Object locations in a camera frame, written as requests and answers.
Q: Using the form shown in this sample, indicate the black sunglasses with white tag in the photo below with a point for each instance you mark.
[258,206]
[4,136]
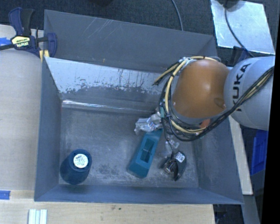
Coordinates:
[178,164]

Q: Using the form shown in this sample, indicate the teal flat box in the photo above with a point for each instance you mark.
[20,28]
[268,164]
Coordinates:
[144,155]

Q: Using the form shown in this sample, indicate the pale wood board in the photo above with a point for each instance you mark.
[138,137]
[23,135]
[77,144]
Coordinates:
[14,122]

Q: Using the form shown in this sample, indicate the dark blue cup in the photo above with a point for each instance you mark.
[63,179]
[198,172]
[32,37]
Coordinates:
[74,169]

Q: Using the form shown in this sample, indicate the grey metal bin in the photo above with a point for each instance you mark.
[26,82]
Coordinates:
[108,140]

